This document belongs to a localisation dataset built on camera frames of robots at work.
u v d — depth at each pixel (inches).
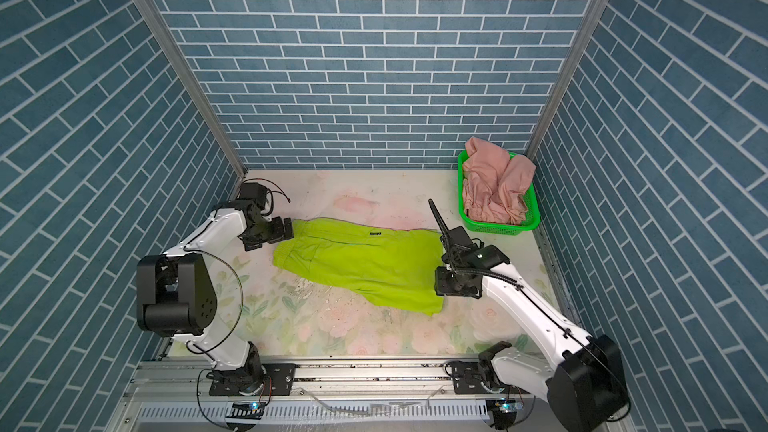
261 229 30.4
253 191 29.8
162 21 31.7
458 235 25.3
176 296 18.1
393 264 37.8
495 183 44.4
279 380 28.9
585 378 15.3
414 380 29.7
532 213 38.8
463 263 22.1
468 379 28.9
